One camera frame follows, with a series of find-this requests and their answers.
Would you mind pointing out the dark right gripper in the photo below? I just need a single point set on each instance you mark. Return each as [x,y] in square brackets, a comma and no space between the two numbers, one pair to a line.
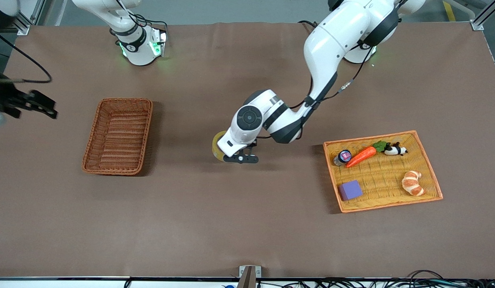
[3,100]

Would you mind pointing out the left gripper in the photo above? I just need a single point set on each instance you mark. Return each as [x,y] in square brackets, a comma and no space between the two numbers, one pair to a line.
[253,143]

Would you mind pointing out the yellow clear tape roll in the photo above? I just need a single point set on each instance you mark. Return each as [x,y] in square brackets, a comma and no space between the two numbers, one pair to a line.
[217,150]

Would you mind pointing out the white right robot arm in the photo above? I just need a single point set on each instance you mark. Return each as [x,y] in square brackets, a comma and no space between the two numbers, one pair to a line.
[135,52]

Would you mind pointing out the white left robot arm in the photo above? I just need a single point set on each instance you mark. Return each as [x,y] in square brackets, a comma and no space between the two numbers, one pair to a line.
[335,36]

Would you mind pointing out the brown wicker basket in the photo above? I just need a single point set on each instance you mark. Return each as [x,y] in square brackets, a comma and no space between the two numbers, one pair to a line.
[103,160]

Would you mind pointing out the orange wicker basket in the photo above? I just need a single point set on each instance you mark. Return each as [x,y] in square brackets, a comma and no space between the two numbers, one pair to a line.
[383,180]

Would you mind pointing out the brown table cover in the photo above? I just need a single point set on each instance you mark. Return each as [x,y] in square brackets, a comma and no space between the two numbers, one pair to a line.
[191,208]

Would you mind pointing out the small can with blue lid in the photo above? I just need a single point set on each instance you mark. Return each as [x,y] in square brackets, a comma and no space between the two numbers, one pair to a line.
[343,156]

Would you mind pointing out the purple block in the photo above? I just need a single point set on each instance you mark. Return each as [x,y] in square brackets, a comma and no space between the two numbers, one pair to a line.
[350,190]

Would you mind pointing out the orange toy carrot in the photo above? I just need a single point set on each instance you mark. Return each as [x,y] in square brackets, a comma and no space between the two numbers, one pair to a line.
[361,155]

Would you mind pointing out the grey brown pole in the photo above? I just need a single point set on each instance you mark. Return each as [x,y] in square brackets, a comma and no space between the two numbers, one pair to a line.
[247,280]

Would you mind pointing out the black white panda toy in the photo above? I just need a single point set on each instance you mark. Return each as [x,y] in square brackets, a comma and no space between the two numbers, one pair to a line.
[393,150]

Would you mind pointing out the right base connector plate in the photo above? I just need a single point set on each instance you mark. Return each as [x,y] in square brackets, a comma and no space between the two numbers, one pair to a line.
[161,40]

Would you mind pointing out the toy croissant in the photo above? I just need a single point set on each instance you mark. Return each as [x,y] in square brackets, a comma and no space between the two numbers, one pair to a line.
[412,184]

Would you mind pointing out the aluminium frame profile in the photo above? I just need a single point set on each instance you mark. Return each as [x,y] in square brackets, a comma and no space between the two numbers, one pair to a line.
[23,26]
[477,24]

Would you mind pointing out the metal table edge bracket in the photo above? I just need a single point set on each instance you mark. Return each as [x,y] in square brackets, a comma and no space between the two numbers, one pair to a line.
[258,272]

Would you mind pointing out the white table edge rail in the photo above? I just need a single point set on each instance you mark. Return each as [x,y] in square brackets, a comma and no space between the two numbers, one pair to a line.
[71,283]

